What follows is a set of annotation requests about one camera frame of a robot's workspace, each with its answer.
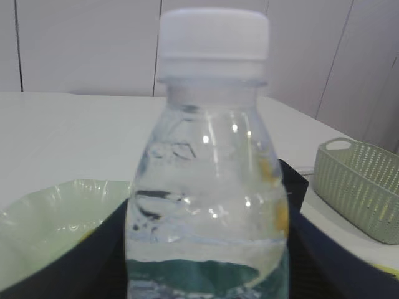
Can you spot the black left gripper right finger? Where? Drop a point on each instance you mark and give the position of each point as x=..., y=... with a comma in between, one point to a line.
x=321, y=268

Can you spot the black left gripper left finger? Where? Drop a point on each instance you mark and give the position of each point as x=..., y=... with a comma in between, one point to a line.
x=95, y=268

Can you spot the clear plastic water bottle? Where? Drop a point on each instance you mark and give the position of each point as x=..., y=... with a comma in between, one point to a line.
x=208, y=214

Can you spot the green wavy glass plate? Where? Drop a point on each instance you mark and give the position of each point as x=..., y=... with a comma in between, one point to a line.
x=45, y=225

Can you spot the yellow utility knife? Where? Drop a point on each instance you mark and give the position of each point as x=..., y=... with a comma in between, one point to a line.
x=388, y=270

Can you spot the black square pen holder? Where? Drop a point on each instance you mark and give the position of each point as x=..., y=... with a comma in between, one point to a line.
x=295, y=184

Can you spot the green woven plastic basket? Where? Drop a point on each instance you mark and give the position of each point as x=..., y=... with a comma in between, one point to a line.
x=361, y=184

